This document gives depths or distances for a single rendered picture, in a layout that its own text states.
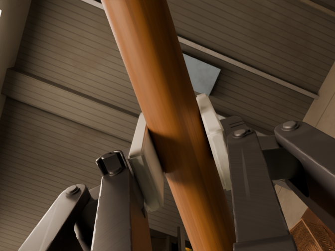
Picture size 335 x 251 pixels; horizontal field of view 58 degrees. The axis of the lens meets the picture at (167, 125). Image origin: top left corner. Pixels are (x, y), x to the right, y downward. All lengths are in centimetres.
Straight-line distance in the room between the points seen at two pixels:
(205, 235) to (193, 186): 3
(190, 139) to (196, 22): 340
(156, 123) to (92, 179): 387
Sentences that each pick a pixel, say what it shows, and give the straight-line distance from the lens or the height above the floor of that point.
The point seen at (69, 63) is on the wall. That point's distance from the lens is 368.
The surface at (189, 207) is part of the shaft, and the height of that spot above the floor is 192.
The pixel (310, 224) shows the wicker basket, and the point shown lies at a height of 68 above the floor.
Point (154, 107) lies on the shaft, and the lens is 15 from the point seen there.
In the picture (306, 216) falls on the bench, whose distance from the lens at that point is 241.
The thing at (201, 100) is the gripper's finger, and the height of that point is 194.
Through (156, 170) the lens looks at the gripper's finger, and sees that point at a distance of 15.
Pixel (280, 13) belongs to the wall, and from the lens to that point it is 378.
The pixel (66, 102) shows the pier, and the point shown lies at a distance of 359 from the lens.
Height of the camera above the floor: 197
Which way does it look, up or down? 7 degrees down
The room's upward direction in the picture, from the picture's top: 69 degrees counter-clockwise
